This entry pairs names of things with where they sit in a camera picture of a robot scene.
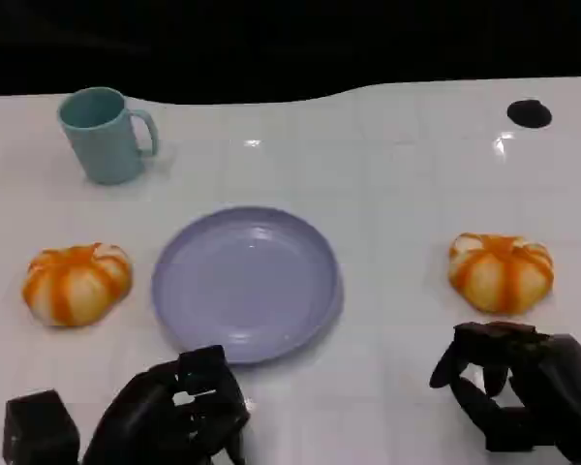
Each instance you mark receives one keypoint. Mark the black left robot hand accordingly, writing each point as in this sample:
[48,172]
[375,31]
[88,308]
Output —
[145,412]

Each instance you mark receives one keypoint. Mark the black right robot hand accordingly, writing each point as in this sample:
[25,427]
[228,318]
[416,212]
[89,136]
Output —
[537,387]

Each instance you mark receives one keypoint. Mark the orange and white bread roll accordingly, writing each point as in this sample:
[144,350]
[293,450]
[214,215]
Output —
[76,284]
[501,271]

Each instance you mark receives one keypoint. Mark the lilac plate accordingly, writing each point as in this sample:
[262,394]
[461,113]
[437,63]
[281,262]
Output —
[247,285]

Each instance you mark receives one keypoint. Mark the black round table grommet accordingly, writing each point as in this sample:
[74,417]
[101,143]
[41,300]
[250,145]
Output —
[529,113]

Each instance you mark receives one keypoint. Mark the pale green mug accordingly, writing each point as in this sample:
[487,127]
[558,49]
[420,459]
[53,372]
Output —
[104,136]

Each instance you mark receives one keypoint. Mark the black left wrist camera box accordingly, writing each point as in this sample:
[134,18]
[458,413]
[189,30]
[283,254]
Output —
[39,428]

